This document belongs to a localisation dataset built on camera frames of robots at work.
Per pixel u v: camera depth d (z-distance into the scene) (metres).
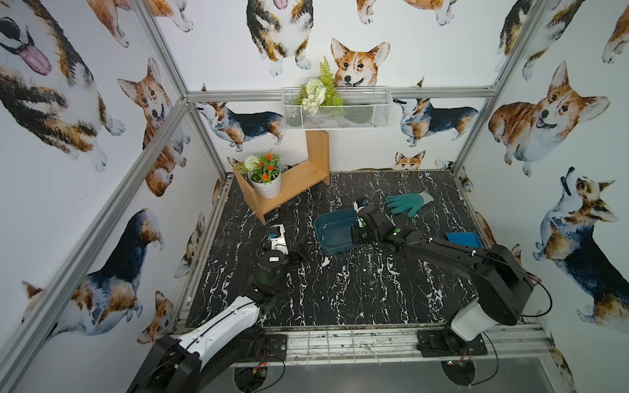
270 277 0.63
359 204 0.79
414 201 1.07
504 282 0.44
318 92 0.79
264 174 0.93
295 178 1.10
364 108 0.93
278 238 0.71
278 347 0.73
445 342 0.67
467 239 0.98
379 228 0.66
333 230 1.03
